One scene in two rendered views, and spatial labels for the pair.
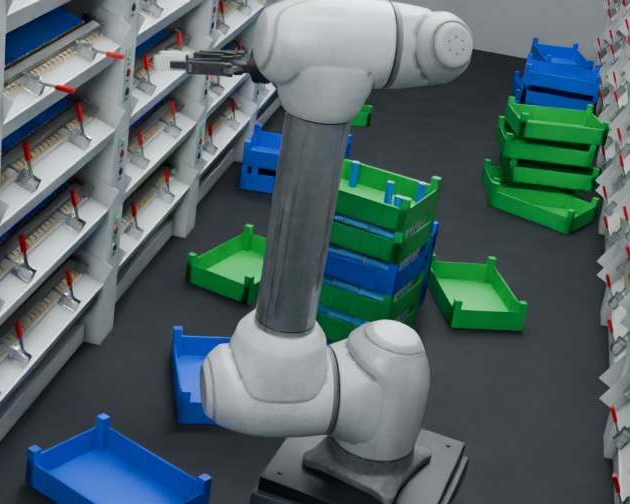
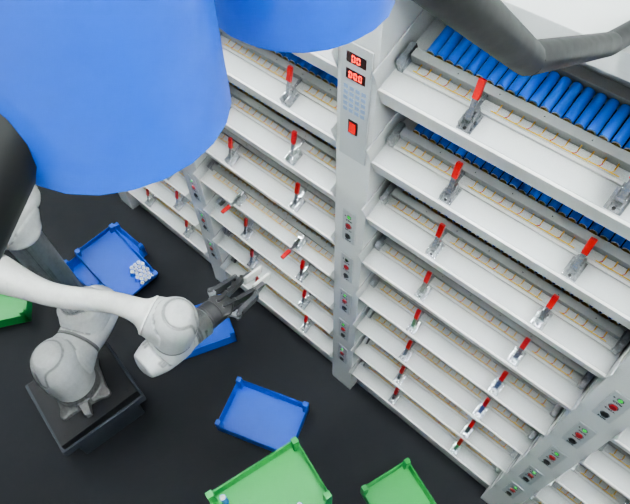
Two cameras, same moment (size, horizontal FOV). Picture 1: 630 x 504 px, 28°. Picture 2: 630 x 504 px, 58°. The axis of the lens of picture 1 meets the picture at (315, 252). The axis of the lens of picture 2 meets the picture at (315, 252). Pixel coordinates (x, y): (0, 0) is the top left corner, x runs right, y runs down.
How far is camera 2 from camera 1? 3.17 m
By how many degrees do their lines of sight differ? 88
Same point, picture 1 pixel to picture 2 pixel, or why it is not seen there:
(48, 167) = (269, 250)
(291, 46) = not seen: outside the picture
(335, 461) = not seen: hidden behind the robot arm
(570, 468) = not seen: outside the picture
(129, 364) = (306, 382)
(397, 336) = (42, 354)
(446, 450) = (63, 432)
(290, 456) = (103, 353)
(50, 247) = (281, 284)
